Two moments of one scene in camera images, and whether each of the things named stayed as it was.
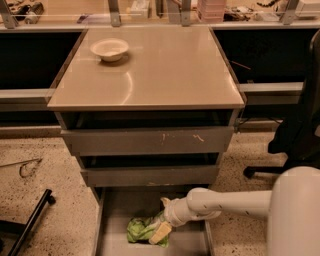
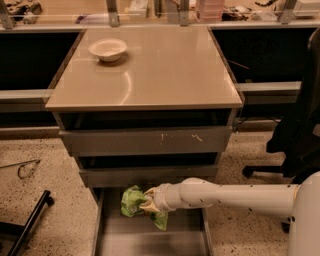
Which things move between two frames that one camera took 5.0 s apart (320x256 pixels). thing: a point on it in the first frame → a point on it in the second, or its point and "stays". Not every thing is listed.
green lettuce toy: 141,229 → 132,199
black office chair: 297,142 stays
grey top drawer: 147,132 stays
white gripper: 172,211 → 161,197
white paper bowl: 109,49 stays
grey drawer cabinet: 148,108 stays
